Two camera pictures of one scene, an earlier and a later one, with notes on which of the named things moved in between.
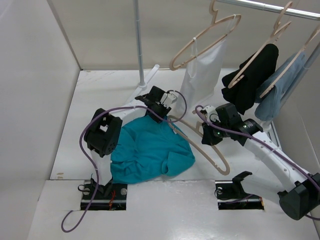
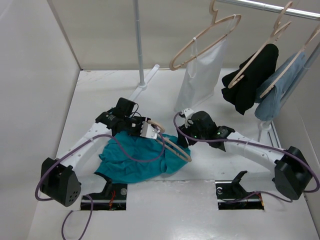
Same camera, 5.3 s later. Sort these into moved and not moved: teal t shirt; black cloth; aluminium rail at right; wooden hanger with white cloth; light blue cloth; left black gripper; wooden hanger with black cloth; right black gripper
Moved: left black gripper; right black gripper
Not moved: wooden hanger with black cloth; aluminium rail at right; light blue cloth; black cloth; teal t shirt; wooden hanger with white cloth
